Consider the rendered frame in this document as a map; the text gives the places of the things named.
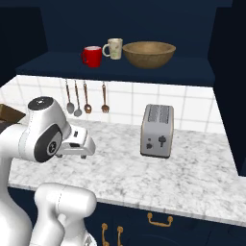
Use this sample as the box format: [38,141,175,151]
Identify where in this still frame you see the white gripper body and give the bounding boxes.
[57,135,97,158]

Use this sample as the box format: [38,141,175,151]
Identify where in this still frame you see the navy cabinet door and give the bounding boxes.
[0,6,50,88]
[207,0,246,178]

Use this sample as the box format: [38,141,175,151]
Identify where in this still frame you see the long silver hanging spoon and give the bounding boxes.
[73,79,84,118]

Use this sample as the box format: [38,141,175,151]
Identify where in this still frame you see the wooden hanging spoon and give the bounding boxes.
[83,80,93,114]

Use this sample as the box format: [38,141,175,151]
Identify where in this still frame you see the small silver hanging spoon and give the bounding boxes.
[64,79,76,115]

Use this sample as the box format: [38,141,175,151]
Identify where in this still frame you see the wooden hanging fork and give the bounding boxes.
[100,81,111,114]

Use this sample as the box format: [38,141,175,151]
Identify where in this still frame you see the brown box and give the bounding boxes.
[0,103,27,125]

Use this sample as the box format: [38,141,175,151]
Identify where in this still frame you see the navy base cupboard door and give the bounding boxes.
[111,205,152,246]
[84,201,113,246]

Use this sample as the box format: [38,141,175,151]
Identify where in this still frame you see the silver toaster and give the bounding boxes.
[139,103,175,160]

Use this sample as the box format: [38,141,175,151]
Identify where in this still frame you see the red mug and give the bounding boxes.
[80,45,104,69]

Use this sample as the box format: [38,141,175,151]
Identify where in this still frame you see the cream patterned mug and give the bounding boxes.
[102,37,124,61]

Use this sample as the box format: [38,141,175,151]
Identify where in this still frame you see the wooden bowl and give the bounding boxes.
[122,40,177,69]

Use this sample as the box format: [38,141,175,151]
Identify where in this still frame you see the navy drawer front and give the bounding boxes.
[127,207,246,246]

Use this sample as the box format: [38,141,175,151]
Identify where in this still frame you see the brass cupboard door handle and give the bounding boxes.
[115,225,125,246]
[101,222,110,246]

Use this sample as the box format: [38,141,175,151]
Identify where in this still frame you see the brass drawer handle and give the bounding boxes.
[146,212,174,228]

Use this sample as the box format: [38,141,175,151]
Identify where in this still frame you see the open navy wall cabinet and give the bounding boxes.
[14,0,216,88]

